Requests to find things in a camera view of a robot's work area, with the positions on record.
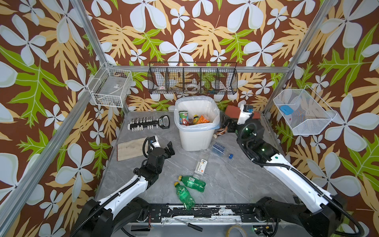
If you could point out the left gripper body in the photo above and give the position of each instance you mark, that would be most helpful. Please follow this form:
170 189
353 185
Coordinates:
167 154

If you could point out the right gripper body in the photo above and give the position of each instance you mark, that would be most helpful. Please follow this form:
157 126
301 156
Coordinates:
232 125

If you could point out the crushed blue label water bottle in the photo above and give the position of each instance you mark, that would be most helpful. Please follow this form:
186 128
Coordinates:
221 151

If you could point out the orange juice label bottle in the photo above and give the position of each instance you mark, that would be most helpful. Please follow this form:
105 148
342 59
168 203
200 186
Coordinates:
203 119

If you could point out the small white label bottle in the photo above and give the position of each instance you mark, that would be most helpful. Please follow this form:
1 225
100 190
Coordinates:
201 167

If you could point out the green bottle yellow cap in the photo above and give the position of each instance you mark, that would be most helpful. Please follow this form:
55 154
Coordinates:
192 183
184 196

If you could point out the lime green label bottle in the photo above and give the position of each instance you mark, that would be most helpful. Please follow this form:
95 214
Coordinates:
195 119

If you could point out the red label colourful bottle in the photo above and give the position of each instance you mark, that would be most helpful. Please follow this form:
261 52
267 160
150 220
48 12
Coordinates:
184 118

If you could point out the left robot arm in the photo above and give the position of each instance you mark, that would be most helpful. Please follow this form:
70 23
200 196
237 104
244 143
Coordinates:
104 217

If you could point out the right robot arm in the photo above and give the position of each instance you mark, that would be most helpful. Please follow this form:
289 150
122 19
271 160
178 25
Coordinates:
320 213

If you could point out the white plastic trash bin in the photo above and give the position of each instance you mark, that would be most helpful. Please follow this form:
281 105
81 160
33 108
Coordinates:
196 141

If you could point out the clear bin liner bag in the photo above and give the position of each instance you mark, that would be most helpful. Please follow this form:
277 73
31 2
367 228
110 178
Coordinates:
201 106

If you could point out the brown label bottle by case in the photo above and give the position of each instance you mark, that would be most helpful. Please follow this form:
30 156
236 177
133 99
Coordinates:
223 130

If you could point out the red plastic tool case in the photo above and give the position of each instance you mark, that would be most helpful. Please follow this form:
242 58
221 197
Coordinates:
234 112

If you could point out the tape roll in basket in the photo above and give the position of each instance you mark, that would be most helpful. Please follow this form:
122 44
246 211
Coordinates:
192 87

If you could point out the blue object in basket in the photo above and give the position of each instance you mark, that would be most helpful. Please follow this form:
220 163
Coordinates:
286 110

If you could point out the tape roll bottom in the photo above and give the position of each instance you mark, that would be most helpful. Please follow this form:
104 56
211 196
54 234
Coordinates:
236 229

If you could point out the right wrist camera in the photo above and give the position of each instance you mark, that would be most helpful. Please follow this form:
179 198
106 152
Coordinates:
246 112

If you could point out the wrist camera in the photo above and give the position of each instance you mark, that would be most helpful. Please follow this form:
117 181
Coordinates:
246 112
153 142

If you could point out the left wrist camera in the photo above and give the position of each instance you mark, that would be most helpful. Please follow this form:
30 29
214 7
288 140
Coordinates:
153 142

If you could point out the black socket holder rail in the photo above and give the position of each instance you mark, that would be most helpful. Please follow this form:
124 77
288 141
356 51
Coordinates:
139 124

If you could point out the black wire wall basket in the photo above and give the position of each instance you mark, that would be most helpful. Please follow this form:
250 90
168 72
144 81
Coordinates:
212 78

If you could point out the black handled screwdriver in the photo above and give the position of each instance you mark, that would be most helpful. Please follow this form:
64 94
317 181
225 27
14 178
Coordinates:
195 227

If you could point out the white wire basket right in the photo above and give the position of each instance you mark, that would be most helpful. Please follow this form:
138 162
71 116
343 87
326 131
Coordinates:
311 113

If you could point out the white wire basket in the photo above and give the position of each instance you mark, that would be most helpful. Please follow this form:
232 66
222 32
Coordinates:
311 113
110 86

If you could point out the white wire basket left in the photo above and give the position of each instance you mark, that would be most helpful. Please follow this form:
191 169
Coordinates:
110 86

